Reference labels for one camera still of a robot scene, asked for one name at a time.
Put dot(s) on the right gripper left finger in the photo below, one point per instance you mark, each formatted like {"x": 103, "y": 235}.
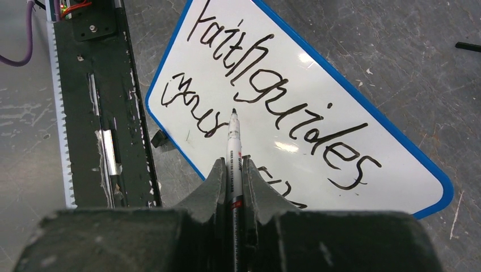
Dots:
{"x": 207, "y": 203}

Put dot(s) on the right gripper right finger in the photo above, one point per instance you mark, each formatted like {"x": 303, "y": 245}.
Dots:
{"x": 262, "y": 199}

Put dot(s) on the black whiteboard marker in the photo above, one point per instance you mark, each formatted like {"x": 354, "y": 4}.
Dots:
{"x": 234, "y": 194}

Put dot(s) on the blue-framed whiteboard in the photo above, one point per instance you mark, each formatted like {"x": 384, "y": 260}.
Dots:
{"x": 313, "y": 135}

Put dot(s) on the silver microphone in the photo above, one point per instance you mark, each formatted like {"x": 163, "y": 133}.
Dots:
{"x": 468, "y": 46}

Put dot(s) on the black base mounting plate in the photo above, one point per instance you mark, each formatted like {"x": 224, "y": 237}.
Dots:
{"x": 109, "y": 148}

